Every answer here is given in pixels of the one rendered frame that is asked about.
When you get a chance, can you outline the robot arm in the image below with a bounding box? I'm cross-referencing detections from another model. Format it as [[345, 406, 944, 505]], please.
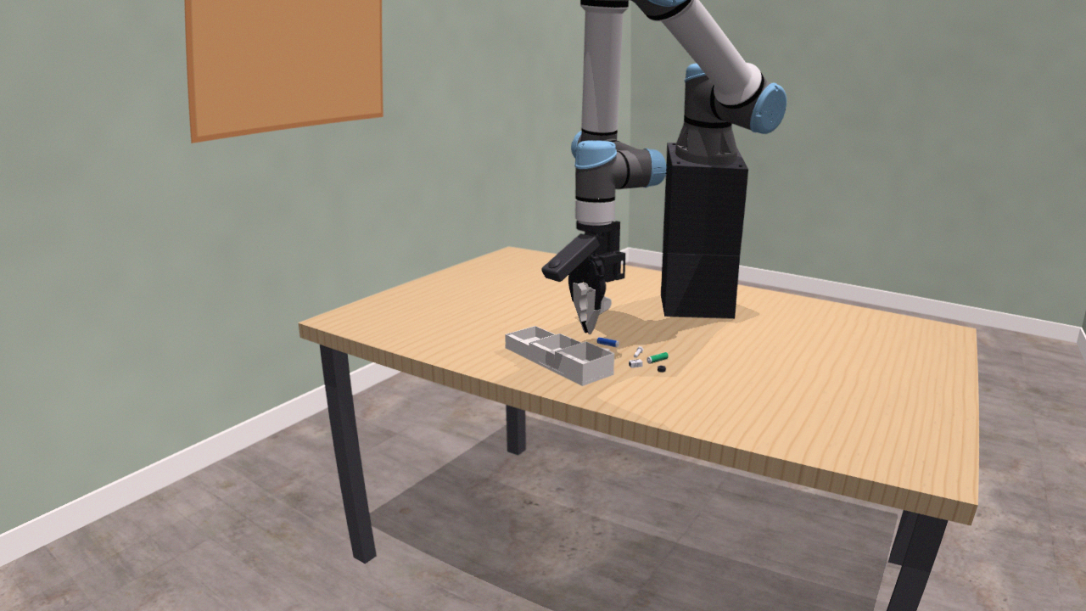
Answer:
[[541, 0, 787, 282]]

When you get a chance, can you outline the white rack of three labelled bins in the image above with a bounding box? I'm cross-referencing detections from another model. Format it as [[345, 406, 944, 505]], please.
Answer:
[[505, 326, 614, 386]]

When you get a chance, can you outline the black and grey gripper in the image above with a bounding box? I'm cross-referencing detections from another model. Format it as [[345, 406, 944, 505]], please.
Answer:
[[568, 221, 626, 334]]

